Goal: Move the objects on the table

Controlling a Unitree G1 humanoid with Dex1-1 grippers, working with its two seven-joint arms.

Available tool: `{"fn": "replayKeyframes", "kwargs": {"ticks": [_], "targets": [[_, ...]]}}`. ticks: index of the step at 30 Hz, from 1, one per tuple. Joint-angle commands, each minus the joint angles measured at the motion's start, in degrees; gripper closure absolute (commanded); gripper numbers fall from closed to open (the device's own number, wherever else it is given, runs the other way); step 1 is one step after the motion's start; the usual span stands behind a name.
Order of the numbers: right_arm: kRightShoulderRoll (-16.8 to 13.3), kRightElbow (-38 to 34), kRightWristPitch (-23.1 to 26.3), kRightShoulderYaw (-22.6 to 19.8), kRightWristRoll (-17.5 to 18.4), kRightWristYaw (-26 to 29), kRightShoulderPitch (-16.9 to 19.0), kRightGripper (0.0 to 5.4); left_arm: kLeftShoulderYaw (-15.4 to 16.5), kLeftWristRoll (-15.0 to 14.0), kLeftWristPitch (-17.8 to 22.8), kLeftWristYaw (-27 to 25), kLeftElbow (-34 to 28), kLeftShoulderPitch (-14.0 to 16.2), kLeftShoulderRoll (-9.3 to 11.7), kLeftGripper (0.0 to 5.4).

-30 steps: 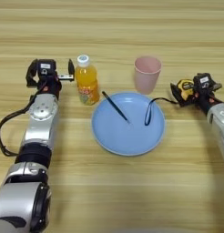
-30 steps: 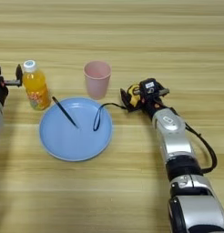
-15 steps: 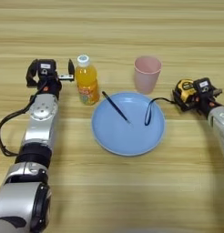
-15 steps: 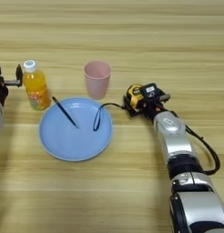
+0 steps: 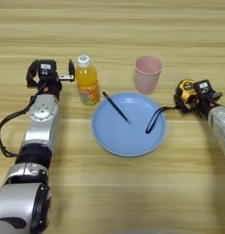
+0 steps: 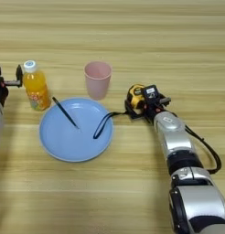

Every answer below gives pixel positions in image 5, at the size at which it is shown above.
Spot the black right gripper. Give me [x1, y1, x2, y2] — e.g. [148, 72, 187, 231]
[173, 91, 223, 118]

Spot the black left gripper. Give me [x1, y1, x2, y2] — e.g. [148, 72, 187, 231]
[26, 58, 76, 100]

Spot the yellow tape measure with strap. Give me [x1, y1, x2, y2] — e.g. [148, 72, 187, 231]
[145, 79, 198, 135]

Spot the pink plastic cup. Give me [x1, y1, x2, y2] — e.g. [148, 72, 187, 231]
[134, 56, 164, 95]

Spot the black pen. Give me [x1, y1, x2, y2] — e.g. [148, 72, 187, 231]
[102, 90, 132, 124]

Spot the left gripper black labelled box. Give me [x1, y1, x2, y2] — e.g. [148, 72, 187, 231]
[37, 58, 58, 78]

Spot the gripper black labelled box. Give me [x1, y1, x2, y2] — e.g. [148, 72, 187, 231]
[37, 58, 58, 78]
[194, 79, 214, 99]

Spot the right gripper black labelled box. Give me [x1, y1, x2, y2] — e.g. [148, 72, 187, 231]
[194, 79, 214, 99]

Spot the orange juice bottle white cap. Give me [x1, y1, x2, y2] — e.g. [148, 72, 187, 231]
[75, 55, 101, 107]

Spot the light blue round plate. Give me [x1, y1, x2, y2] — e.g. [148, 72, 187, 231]
[91, 91, 167, 157]

